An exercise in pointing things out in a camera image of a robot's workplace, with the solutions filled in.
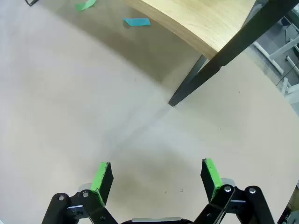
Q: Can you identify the blue paper scrap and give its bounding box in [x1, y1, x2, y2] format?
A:
[123, 17, 151, 27]

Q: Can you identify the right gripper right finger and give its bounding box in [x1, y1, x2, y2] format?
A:
[193, 158, 275, 224]

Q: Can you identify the green paper scrap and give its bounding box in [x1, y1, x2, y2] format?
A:
[74, 0, 97, 12]

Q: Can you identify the two-tier wood shelf black frame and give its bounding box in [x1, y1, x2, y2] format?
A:
[25, 0, 299, 107]

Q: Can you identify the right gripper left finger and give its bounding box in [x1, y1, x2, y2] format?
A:
[42, 161, 117, 224]

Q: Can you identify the white table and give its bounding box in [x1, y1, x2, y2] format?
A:
[254, 23, 299, 94]

